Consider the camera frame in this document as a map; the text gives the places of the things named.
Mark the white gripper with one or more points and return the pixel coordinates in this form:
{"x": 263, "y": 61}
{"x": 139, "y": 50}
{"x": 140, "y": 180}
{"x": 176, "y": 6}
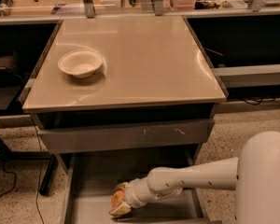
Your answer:
{"x": 131, "y": 192}

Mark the orange fruit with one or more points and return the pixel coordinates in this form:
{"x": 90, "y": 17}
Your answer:
{"x": 117, "y": 197}

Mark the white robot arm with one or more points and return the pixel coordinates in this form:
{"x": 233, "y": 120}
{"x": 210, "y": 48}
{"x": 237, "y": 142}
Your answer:
{"x": 254, "y": 175}

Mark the open grey middle drawer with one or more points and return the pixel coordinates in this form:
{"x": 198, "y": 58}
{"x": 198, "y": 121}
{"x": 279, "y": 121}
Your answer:
{"x": 92, "y": 178}

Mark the closed grey top drawer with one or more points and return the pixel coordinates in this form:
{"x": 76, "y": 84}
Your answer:
{"x": 126, "y": 136}

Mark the grey drawer cabinet with counter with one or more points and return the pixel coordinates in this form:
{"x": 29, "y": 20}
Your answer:
{"x": 153, "y": 71}

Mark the black table leg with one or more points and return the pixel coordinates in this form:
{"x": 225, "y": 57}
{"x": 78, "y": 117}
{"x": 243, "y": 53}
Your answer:
{"x": 44, "y": 187}

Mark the white paper bowl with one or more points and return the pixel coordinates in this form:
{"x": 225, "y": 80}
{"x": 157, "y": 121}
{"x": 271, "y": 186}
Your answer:
{"x": 80, "y": 63}

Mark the grey metal post left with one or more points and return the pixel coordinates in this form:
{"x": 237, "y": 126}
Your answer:
{"x": 89, "y": 8}

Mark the grey metal post middle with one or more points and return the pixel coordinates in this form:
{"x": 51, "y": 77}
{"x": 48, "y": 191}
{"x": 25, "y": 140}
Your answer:
{"x": 158, "y": 7}

